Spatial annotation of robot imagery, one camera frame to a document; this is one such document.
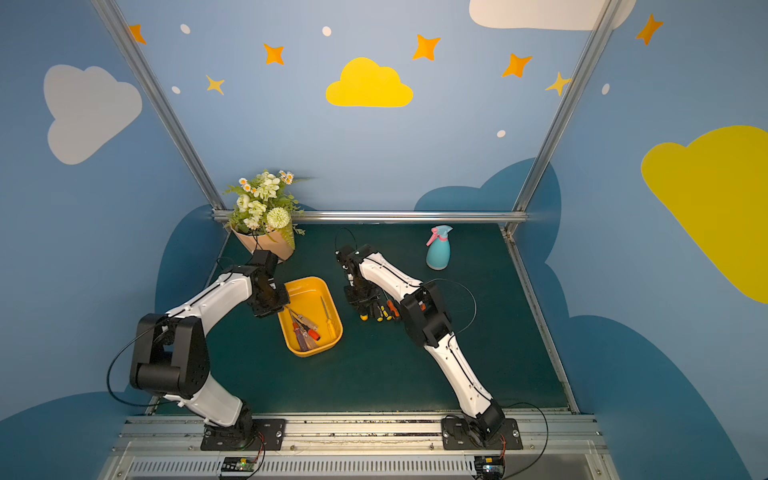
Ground orange black handle screwdriver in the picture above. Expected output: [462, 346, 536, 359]
[387, 300, 400, 319]

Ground small yellow handle screwdriver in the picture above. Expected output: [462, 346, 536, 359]
[320, 296, 335, 337]

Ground yellow plastic storage box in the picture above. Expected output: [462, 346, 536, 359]
[278, 277, 343, 358]

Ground clear handle tester screwdriver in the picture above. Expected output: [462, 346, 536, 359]
[292, 321, 312, 352]

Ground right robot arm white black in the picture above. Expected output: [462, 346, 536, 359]
[335, 245, 505, 439]

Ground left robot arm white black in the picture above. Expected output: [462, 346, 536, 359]
[129, 250, 289, 448]

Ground terracotta flower pot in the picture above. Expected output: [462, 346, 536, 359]
[232, 230, 295, 262]

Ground teal spray bottle pink trigger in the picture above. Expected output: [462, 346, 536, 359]
[426, 225, 452, 271]

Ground artificial white green flowers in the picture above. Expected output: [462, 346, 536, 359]
[224, 170, 305, 249]

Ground left controller board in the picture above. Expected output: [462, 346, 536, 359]
[219, 456, 260, 477]

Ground controller board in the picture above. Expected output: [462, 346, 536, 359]
[473, 455, 505, 480]
[219, 456, 260, 477]

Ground right controller board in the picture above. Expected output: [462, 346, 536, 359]
[473, 455, 505, 480]

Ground aluminium back frame bar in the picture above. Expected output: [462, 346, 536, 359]
[293, 211, 528, 224]

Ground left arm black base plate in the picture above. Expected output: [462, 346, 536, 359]
[200, 418, 286, 451]

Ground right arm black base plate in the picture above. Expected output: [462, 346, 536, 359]
[440, 415, 523, 451]

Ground aluminium front rail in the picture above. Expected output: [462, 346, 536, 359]
[99, 408, 619, 479]

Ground left aluminium frame post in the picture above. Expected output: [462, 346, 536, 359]
[91, 0, 226, 210]

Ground aluminium frame post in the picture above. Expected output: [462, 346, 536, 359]
[91, 0, 226, 210]
[512, 0, 622, 214]

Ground right aluminium frame post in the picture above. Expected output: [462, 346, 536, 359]
[512, 0, 622, 214]

